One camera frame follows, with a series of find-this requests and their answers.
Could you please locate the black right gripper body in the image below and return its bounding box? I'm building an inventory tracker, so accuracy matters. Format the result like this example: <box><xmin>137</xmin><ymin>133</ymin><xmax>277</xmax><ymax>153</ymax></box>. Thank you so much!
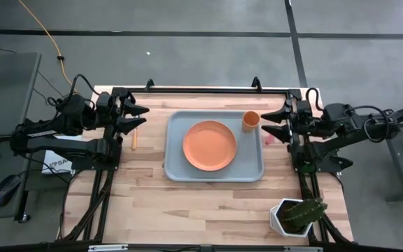
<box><xmin>285</xmin><ymin>99</ymin><xmax>316</xmax><ymax>141</ymax></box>

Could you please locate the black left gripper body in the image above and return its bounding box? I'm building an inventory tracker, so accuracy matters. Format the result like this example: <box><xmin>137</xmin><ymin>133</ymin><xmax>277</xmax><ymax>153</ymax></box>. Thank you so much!
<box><xmin>95</xmin><ymin>90</ymin><xmax>133</xmax><ymax>133</ymax></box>

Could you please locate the orange plastic cup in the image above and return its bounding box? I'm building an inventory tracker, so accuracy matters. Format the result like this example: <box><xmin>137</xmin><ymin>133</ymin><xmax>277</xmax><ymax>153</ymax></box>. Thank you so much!
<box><xmin>241</xmin><ymin>110</ymin><xmax>261</xmax><ymax>133</ymax></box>

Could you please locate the grey plastic tray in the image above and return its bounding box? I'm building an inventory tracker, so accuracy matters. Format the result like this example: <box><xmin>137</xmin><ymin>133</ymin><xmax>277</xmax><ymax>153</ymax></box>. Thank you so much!
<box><xmin>163</xmin><ymin>109</ymin><xmax>264</xmax><ymax>183</ymax></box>

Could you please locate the orange plastic plate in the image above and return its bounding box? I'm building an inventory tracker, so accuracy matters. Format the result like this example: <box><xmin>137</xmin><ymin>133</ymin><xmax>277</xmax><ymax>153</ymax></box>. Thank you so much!
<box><xmin>182</xmin><ymin>120</ymin><xmax>238</xmax><ymax>172</ymax></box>

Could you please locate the white printed box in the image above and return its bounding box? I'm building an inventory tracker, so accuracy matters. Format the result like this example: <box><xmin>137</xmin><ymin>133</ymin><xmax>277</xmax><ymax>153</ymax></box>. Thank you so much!
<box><xmin>41</xmin><ymin>134</ymin><xmax>75</xmax><ymax>175</ymax></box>

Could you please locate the green cactus plant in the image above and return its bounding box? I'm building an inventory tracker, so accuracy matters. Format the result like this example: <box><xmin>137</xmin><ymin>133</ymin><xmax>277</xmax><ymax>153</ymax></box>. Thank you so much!
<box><xmin>284</xmin><ymin>197</ymin><xmax>328</xmax><ymax>234</ymax></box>

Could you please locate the white hexagonal plant pot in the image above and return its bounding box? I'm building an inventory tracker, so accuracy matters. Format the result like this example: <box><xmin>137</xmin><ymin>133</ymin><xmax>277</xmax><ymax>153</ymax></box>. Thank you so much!
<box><xmin>269</xmin><ymin>198</ymin><xmax>314</xmax><ymax>239</ymax></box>

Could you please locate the dark grey flat panel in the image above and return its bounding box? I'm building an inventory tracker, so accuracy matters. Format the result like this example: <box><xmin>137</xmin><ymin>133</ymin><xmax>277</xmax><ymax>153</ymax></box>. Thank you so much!
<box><xmin>0</xmin><ymin>52</ymin><xmax>42</xmax><ymax>140</ymax></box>

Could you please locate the dark grey side desk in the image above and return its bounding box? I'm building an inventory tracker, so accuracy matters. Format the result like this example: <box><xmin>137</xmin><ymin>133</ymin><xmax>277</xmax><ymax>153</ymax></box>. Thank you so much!
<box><xmin>0</xmin><ymin>134</ymin><xmax>45</xmax><ymax>222</ymax></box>

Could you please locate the black computer mouse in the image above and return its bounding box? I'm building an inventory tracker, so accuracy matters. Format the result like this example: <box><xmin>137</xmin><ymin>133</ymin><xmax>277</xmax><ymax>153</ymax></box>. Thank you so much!
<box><xmin>0</xmin><ymin>174</ymin><xmax>22</xmax><ymax>208</ymax></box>

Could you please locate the thin black floor cable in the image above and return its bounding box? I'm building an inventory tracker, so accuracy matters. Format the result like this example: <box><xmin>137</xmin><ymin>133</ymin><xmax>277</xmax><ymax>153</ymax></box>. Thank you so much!
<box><xmin>0</xmin><ymin>43</ymin><xmax>69</xmax><ymax>106</ymax></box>

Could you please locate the yellow floor cable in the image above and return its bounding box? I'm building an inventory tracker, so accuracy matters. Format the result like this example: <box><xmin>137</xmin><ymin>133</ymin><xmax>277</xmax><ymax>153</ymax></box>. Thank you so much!
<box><xmin>17</xmin><ymin>0</ymin><xmax>80</xmax><ymax>92</ymax></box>

